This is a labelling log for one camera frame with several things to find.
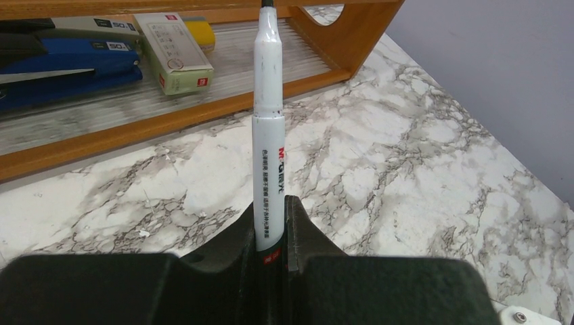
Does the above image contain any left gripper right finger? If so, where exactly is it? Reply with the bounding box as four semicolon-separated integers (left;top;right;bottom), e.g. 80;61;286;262
284;196;500;324

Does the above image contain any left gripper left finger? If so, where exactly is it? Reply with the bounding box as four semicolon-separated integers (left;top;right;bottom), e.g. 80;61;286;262
1;208;257;324

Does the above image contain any white marker green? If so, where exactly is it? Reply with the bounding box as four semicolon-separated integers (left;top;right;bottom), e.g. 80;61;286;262
252;1;286;267

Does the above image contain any green box lower shelf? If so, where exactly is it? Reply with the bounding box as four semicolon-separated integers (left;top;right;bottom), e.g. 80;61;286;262
134;12;214;95

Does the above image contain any wooden shelf rack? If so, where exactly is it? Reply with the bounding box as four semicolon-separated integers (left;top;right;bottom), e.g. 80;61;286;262
1;1;402;181

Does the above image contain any yellow object on shelf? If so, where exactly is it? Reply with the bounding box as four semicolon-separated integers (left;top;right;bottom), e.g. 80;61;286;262
182;16;216;53

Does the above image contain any blue stapler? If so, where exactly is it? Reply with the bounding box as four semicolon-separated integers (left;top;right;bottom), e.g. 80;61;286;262
1;33;143;110

